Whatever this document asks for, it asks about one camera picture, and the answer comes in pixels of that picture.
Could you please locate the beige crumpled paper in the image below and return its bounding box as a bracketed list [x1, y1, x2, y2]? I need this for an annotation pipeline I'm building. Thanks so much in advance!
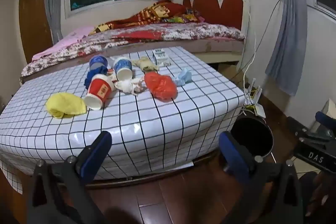
[131, 56, 159, 72]

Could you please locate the red crumpled plastic bag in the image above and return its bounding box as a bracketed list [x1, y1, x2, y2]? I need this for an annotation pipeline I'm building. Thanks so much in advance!
[144, 72, 178, 101]

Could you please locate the dark blue crumpled bag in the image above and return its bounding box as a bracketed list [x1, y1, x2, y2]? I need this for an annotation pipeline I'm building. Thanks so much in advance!
[83, 66, 109, 89]

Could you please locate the white cable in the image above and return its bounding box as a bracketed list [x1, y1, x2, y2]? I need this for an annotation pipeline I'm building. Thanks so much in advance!
[225, 0, 283, 98]

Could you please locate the black trash bucket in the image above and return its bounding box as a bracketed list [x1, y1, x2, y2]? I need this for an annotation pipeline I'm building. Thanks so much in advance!
[231, 115, 274, 157]

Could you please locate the yellow crumpled plastic bag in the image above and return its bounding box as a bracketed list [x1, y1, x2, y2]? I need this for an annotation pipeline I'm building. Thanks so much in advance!
[46, 93, 87, 119]

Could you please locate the dark blue paper cup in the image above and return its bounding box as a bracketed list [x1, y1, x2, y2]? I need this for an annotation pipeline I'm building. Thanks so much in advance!
[89, 55, 108, 71]

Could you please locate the grey tied curtain right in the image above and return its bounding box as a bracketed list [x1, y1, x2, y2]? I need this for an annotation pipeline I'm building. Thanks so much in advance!
[265, 0, 307, 96]

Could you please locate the white wifi router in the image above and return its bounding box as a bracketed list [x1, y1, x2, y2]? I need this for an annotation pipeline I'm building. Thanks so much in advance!
[243, 78, 266, 119]

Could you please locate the red heart headboard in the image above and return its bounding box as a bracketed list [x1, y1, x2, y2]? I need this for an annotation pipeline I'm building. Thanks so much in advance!
[182, 0, 250, 36]

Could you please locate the red paper cup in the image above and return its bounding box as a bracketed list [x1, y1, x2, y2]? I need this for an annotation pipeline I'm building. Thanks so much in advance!
[84, 74, 115, 110]

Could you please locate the brown wooden door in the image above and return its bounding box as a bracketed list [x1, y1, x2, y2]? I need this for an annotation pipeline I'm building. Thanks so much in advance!
[19, 0, 53, 63]

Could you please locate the light blue crumpled paper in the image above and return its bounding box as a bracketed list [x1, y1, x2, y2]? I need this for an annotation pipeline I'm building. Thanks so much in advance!
[174, 68, 193, 86]

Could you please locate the blue white paper cup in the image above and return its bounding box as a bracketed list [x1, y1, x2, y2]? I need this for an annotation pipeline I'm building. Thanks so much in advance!
[113, 56, 133, 81]

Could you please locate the bed with floral sheet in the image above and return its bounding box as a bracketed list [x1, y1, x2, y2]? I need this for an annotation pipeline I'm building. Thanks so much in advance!
[20, 22, 245, 83]

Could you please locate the white grid tablecloth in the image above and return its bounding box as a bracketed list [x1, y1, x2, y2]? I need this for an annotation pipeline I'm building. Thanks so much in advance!
[1, 47, 245, 193]

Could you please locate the white crumpled tissue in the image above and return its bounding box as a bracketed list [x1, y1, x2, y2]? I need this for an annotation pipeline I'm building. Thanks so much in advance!
[114, 77, 146, 96]

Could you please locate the red patterned blanket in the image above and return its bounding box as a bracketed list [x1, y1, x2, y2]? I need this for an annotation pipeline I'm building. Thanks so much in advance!
[89, 0, 204, 35]

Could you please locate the pink cloth on bed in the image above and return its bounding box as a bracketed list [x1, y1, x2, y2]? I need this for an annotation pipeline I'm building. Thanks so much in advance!
[32, 26, 94, 61]

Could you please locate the white green carton box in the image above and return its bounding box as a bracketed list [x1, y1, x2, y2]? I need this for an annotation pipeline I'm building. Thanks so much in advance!
[152, 48, 171, 67]

